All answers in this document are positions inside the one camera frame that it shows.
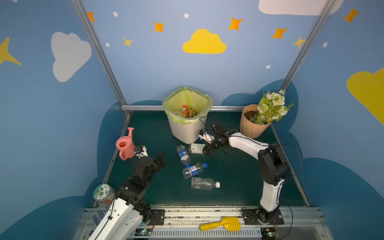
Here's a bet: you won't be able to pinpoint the clear bottle green white label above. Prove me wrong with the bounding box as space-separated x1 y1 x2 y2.
190 143 206 154

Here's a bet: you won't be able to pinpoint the clear bottle blue label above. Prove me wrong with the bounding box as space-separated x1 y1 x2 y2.
182 163 208 179
176 145 191 166

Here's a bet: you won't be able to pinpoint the clear bottle orange label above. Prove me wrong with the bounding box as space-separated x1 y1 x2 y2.
181 109 197 118

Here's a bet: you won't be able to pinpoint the clear bottle white cap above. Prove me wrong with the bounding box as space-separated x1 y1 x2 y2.
191 177 221 190

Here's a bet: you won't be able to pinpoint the white bottle red label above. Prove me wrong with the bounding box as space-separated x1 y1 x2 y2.
181 105 188 115

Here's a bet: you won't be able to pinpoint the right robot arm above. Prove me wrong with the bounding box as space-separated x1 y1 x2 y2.
199 122 290 225

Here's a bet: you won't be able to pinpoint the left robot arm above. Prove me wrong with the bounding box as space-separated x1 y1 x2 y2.
90 153 167 240

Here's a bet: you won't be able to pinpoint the white waste bin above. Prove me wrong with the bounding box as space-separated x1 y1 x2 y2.
167 114 207 144

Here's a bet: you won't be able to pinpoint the clear bottle blue label upright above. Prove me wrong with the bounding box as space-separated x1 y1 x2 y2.
176 145 191 166

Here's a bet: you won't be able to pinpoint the beige ribbed flower pot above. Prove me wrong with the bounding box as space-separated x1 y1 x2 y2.
240 105 272 139

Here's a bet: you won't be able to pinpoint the pink watering can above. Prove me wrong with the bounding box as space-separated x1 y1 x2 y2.
116 127 136 161

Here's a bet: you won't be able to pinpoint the white artificial flowers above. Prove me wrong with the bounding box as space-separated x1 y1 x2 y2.
250 90 295 125

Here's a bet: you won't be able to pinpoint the green white tape roll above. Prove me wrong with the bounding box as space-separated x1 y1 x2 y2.
93 184 116 204

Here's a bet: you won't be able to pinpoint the yellow plastic shovel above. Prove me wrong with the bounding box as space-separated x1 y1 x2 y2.
200 217 241 231

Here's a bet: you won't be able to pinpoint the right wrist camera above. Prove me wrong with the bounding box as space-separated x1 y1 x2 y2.
199 130 215 144

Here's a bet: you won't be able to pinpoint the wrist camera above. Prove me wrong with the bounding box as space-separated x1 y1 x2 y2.
199 130 215 144
135 145 149 159

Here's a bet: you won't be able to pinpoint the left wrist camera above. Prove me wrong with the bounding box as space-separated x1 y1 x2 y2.
135 145 149 159

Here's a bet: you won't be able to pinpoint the aluminium frame back rail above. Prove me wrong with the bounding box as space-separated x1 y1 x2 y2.
121 105 245 112

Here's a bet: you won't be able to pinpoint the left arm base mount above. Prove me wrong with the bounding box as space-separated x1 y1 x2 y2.
142 209 166 226

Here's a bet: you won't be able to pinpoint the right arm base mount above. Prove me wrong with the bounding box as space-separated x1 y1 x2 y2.
240 208 284 225

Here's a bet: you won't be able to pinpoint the white cable duct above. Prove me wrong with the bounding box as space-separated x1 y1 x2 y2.
119 226 263 239

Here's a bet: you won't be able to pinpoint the aluminium frame right post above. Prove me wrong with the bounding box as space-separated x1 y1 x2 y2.
279 0 337 91

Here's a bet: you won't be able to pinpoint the aluminium frame post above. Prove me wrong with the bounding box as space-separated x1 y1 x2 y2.
71 0 127 107
279 0 337 91

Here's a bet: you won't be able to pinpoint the aluminium frame left post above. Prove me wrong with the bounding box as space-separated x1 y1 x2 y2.
71 0 127 107

